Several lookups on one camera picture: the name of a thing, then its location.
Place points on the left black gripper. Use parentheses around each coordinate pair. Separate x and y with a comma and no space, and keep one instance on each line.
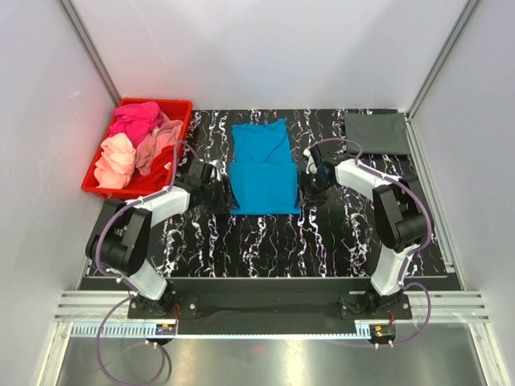
(226,201)

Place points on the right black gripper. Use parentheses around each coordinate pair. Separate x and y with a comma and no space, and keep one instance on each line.
(313,199)

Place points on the blue t shirt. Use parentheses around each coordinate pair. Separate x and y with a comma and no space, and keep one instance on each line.
(263,176)

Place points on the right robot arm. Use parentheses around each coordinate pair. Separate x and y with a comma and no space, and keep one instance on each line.
(403,222)

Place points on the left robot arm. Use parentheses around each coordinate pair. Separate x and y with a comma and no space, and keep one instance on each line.
(118,243)

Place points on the red t shirt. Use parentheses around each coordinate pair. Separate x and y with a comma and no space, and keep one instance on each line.
(154,175)

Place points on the dusty pink t shirt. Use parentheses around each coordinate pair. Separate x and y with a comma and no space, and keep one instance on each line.
(167,134)

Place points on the folded dark grey t shirt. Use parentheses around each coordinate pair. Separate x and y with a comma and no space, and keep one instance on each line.
(377,133)

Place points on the peach t shirt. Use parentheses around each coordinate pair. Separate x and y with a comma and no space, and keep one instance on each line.
(115,167)

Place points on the hot pink t shirt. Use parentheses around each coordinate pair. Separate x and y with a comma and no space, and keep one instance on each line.
(136,121)

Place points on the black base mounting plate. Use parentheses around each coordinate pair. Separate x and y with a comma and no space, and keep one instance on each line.
(272,306)

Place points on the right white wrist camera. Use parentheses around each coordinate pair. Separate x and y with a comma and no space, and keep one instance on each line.
(311,167)

